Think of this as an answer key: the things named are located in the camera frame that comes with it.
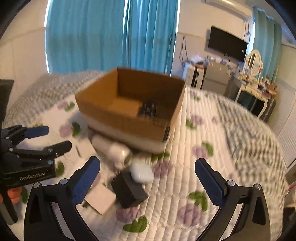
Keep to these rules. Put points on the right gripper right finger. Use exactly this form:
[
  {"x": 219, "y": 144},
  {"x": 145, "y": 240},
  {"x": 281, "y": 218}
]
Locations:
[{"x": 253, "y": 220}]

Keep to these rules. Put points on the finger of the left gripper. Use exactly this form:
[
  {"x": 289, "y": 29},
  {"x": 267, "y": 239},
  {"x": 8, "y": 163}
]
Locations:
[
  {"x": 16, "y": 134},
  {"x": 53, "y": 151}
]

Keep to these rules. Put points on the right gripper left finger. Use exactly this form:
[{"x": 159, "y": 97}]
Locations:
[{"x": 40, "y": 222}]

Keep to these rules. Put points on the white cylindrical bottle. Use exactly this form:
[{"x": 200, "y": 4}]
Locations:
[{"x": 119, "y": 154}]

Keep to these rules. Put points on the black rectangular remote box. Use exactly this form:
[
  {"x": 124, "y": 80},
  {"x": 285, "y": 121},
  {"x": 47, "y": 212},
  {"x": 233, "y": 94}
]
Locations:
[{"x": 148, "y": 109}]

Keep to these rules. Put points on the person's left hand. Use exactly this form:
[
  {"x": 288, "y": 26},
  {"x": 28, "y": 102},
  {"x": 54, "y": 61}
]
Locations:
[{"x": 15, "y": 194}]

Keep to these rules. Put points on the grey checked blanket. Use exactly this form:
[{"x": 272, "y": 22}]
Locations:
[{"x": 232, "y": 140}]

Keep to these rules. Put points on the white flat box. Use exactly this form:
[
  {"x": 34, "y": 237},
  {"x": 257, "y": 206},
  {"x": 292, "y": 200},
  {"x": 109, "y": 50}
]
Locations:
[{"x": 100, "y": 198}]

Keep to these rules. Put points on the floral white quilt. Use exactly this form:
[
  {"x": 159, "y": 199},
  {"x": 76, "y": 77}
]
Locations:
[{"x": 177, "y": 207}]

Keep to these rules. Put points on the small black box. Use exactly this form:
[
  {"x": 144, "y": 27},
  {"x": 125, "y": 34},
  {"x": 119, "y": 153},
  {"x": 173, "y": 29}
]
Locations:
[{"x": 128, "y": 192}]

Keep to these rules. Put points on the brown cardboard box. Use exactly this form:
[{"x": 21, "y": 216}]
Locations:
[{"x": 110, "y": 105}]

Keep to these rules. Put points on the white louvred wardrobe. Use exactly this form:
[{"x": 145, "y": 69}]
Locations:
[{"x": 282, "y": 120}]

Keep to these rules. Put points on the large blue curtain left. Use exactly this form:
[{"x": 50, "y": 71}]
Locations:
[{"x": 84, "y": 35}]

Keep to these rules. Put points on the white dressing table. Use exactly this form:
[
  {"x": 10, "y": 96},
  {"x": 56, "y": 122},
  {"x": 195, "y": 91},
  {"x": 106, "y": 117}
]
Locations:
[{"x": 253, "y": 91}]

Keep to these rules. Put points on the silver mini fridge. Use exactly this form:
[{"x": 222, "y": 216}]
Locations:
[{"x": 216, "y": 77}]

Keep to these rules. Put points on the blue curtain middle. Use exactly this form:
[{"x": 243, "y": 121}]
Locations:
[{"x": 150, "y": 35}]

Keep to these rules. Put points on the white oval mirror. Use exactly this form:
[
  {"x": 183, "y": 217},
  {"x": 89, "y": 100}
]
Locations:
[{"x": 254, "y": 63}]

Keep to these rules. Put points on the white suitcase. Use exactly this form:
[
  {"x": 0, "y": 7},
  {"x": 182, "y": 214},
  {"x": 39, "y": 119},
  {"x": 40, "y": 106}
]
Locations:
[{"x": 193, "y": 75}]

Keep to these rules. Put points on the blue curtain right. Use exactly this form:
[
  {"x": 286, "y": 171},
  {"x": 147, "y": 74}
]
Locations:
[{"x": 267, "y": 40}]

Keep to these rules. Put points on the white air conditioner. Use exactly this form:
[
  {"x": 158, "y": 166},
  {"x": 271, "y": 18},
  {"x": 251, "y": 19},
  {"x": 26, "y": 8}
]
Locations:
[{"x": 232, "y": 7}]

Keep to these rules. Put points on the black wall television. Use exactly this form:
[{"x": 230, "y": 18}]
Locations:
[{"x": 227, "y": 44}]

